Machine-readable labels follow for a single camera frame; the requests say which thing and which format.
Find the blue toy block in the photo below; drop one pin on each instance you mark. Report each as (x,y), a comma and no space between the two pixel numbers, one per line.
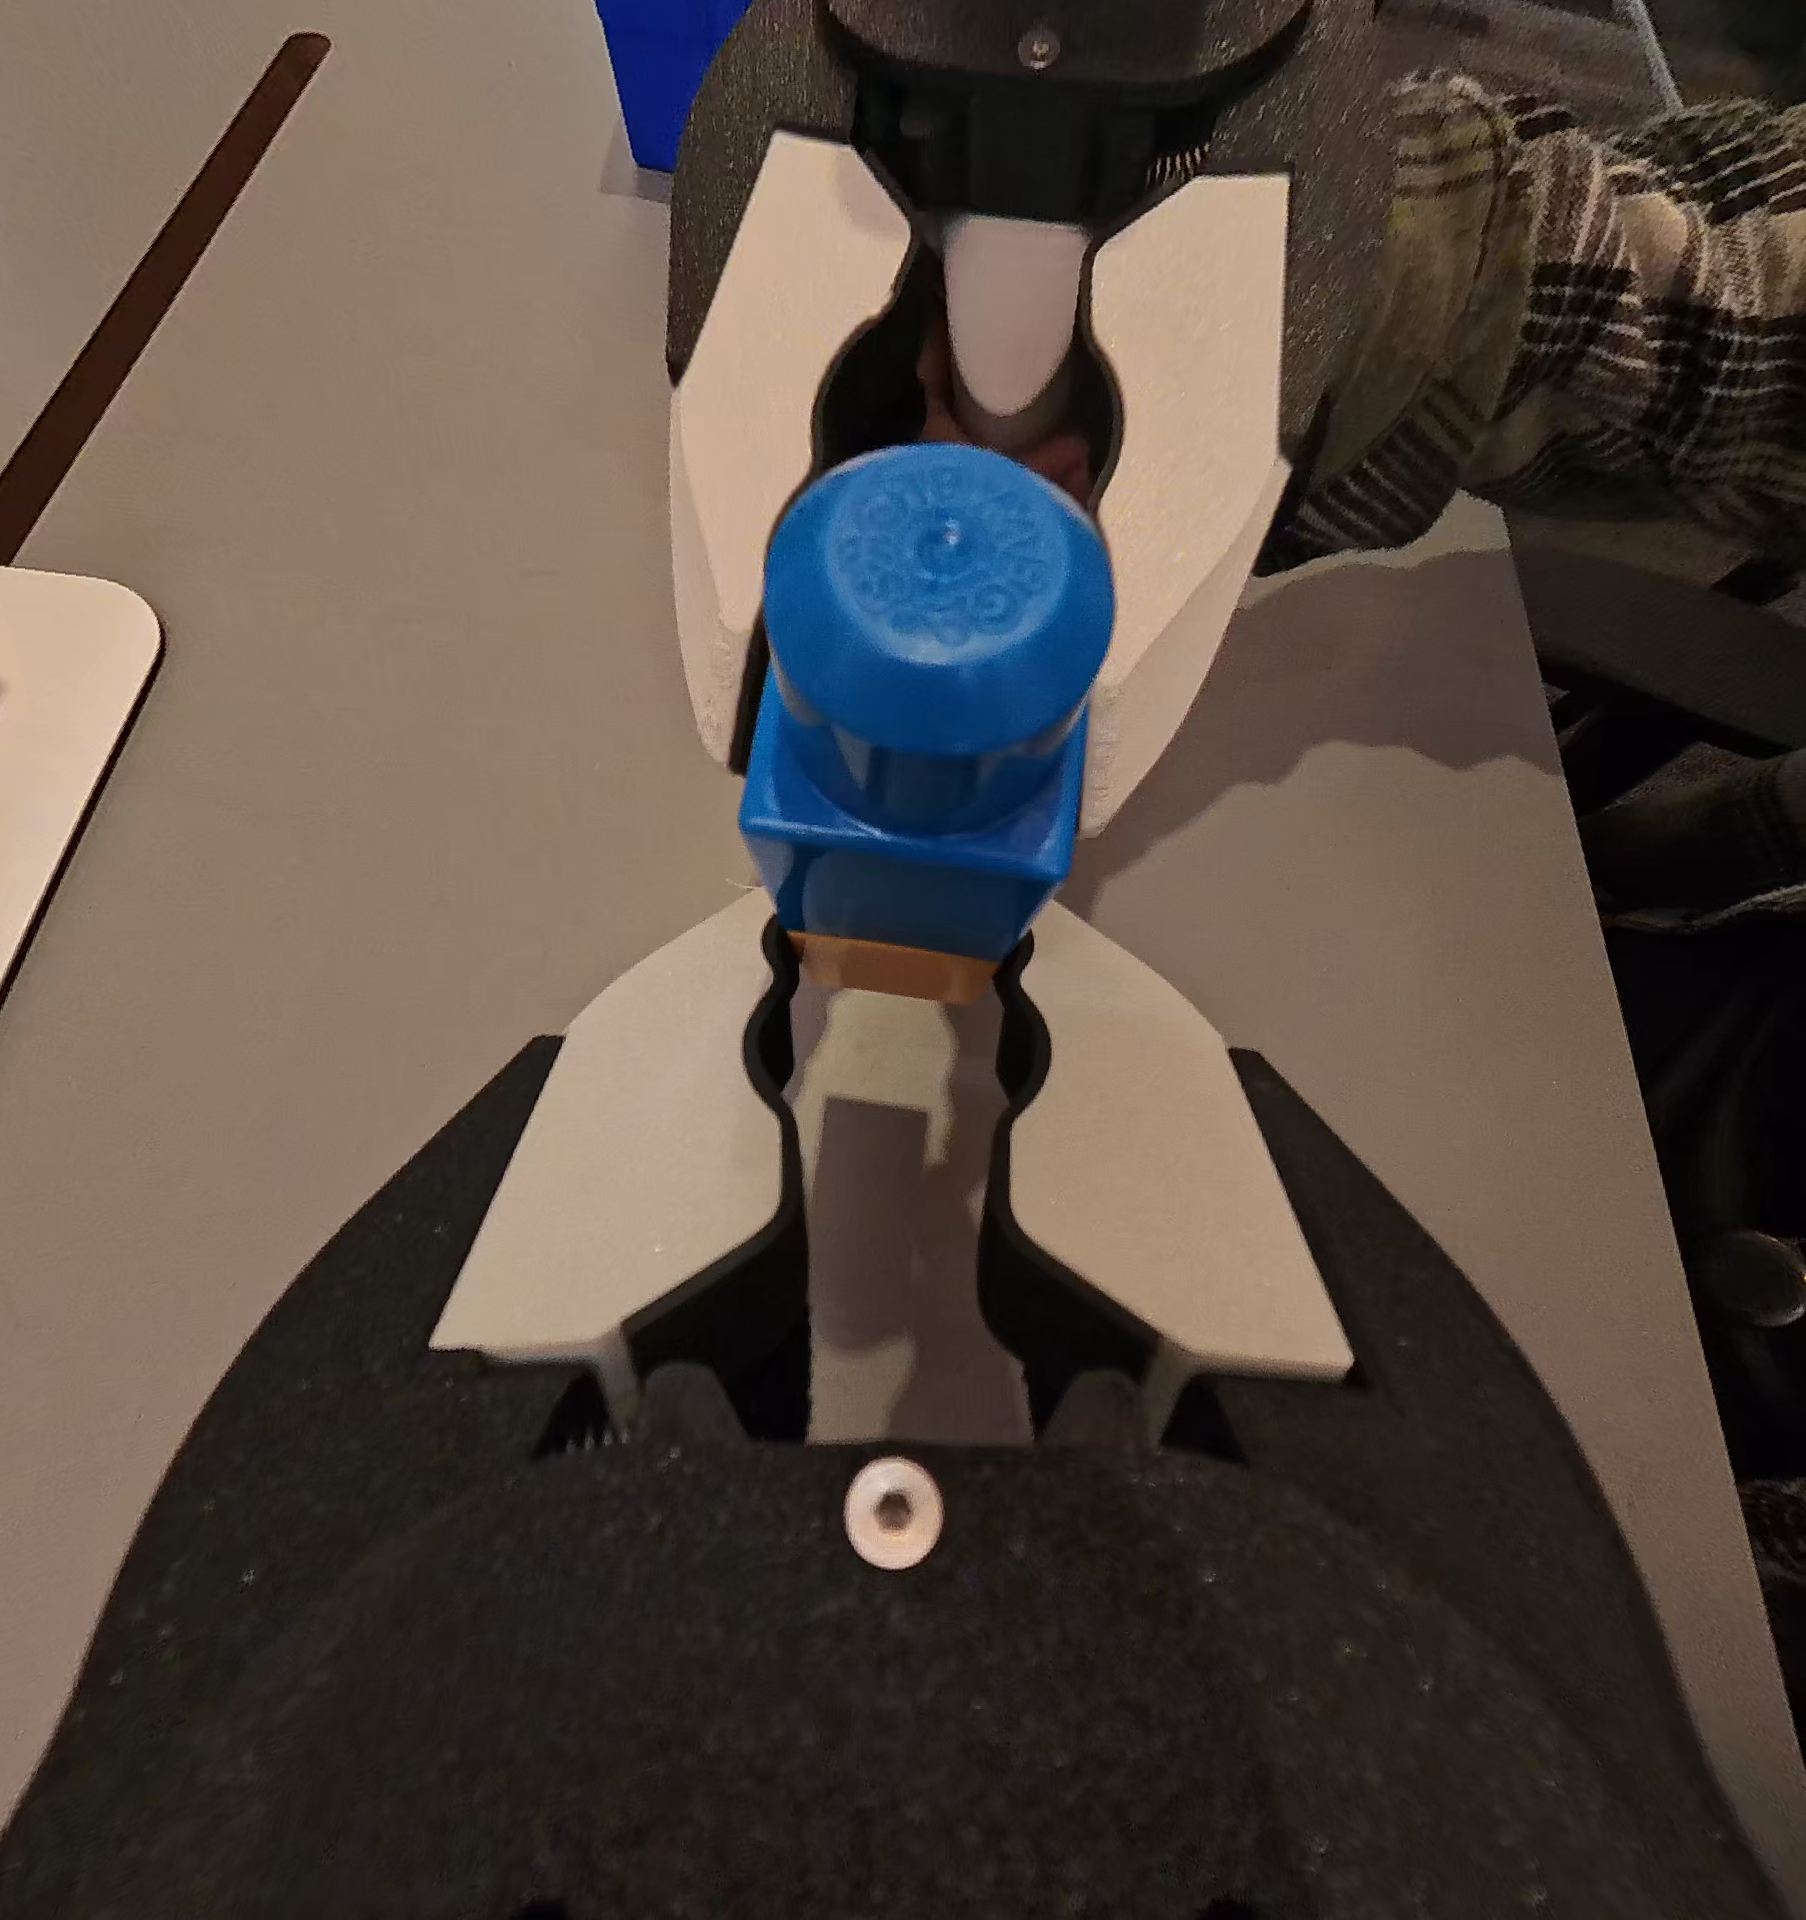
(932,600)

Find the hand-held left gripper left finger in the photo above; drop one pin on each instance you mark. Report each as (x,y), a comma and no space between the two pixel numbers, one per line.
(647,1185)

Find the person's right forearm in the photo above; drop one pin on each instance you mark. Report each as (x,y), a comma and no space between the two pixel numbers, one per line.
(1624,300)

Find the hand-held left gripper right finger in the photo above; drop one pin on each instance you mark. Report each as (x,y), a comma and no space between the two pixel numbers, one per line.
(1158,1185)

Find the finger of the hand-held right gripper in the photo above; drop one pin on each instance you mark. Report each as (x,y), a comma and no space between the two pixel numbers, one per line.
(754,390)
(1195,390)

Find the white and wood document stand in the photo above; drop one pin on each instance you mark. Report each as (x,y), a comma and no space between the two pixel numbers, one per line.
(34,719)

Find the blue plastic bin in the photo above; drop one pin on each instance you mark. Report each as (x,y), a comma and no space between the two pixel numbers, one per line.
(662,75)

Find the yellow toy block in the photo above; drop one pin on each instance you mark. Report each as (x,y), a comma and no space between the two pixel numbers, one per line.
(888,967)

